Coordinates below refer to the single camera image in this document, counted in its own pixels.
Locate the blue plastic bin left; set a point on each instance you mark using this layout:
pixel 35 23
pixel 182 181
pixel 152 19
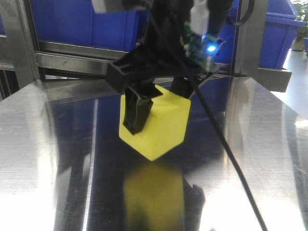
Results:
pixel 76 22

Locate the yellow foam block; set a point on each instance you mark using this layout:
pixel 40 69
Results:
pixel 164 129

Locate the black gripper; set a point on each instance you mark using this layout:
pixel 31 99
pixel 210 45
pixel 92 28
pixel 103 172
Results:
pixel 161 54

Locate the green circuit board camera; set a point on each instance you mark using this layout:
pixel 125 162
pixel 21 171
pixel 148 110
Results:
pixel 199 49

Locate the stainless steel shelf rack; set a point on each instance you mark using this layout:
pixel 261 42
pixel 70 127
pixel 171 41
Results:
pixel 30 58

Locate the potted green plant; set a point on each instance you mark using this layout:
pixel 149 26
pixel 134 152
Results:
pixel 302 9

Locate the blue plastic bin right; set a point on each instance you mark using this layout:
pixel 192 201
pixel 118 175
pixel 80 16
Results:
pixel 279 32

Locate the white usb connector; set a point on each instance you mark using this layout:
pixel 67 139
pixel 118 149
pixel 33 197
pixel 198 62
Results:
pixel 199 17

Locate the blue plastic bin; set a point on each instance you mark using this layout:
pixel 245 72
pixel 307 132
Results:
pixel 279 32
pixel 76 22

